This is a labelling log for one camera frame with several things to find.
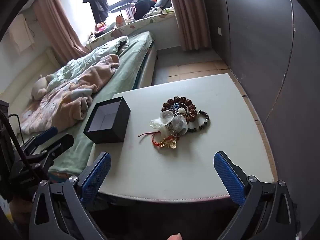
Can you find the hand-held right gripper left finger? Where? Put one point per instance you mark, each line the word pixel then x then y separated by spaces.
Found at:
pixel 97 177

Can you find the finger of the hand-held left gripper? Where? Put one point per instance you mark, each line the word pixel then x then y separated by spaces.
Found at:
pixel 47 133
pixel 60 142

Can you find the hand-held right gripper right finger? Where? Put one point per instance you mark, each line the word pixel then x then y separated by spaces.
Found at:
pixel 228 177

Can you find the black jewelry box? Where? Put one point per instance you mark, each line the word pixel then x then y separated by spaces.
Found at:
pixel 110 135

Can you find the gold butterfly ornament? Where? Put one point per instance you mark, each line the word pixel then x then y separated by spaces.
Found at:
pixel 168 144

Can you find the dark bangle with white pendant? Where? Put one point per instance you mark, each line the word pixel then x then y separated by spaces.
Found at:
pixel 178 106

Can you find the person's right hand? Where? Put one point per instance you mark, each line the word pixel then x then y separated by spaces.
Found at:
pixel 175 237

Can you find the beige plush toy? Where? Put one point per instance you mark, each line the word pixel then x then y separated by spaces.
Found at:
pixel 40 87

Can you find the pink fleece blanket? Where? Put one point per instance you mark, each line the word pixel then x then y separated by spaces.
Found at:
pixel 95 77

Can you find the bed with green sheet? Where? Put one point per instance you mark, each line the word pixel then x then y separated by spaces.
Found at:
pixel 125 75

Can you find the green floral duvet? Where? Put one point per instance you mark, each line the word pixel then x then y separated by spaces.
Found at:
pixel 100 52

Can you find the pink curtain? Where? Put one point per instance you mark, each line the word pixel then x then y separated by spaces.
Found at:
pixel 57 30
pixel 190 17

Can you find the flattened cardboard sheets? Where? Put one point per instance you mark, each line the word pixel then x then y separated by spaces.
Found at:
pixel 200 67

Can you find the group of small plush toys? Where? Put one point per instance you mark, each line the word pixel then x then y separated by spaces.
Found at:
pixel 100 28

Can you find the small black cloth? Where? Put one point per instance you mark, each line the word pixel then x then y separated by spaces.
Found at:
pixel 123 44

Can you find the dark grey wardrobe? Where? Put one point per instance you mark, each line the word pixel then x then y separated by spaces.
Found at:
pixel 262 55

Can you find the orange paper bag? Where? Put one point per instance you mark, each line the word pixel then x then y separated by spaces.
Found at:
pixel 119 20

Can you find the floral window seat cushion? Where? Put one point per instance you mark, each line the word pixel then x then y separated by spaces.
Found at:
pixel 132 26

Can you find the row of books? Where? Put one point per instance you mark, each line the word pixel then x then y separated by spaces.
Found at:
pixel 130 12

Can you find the dark bag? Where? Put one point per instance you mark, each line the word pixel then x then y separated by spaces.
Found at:
pixel 143 7

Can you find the white wall outlet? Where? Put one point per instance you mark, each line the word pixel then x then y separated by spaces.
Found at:
pixel 219 31

